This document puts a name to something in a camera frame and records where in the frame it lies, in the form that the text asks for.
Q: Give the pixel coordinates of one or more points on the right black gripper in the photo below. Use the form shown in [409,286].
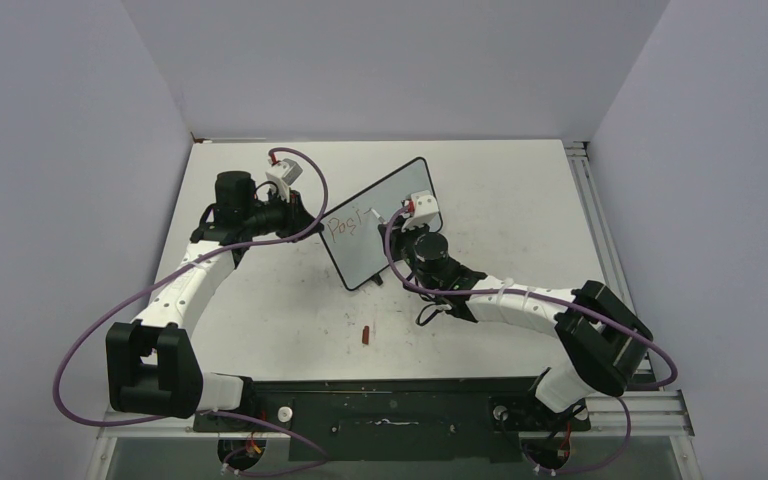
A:
[398,235]

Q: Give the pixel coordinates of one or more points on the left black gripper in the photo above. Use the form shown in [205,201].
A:
[296,218]

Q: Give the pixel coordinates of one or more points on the white marker pen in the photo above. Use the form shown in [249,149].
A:
[377,216]

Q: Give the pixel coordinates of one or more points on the small black-framed whiteboard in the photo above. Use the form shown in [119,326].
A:
[350,232]

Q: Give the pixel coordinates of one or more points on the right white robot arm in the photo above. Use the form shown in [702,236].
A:
[602,340]

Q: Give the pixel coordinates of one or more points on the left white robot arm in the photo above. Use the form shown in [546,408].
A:
[151,365]

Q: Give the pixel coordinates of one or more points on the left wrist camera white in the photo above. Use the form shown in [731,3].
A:
[283,173]

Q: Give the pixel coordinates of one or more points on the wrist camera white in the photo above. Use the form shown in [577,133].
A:
[422,209]
[283,173]

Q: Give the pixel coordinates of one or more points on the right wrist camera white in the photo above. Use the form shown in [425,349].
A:
[422,209]

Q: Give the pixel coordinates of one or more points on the aluminium frame rail right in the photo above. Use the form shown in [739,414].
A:
[614,277]

